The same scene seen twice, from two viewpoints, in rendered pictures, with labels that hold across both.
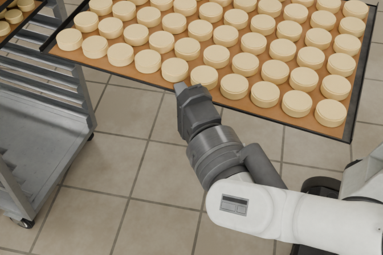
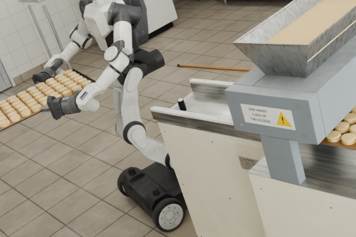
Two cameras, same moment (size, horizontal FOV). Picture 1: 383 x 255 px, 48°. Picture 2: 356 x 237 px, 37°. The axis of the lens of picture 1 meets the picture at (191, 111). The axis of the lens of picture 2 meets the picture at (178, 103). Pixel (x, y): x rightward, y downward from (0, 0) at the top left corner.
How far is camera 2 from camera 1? 219 cm
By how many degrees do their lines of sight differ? 43
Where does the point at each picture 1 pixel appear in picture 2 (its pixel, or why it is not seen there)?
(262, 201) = (88, 87)
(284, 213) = (94, 85)
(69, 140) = not seen: outside the picture
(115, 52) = (14, 117)
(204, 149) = (66, 101)
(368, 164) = (118, 116)
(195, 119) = (56, 100)
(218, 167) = (73, 99)
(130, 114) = not seen: outside the picture
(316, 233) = (102, 81)
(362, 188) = (123, 121)
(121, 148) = not seen: outside the picture
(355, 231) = (106, 72)
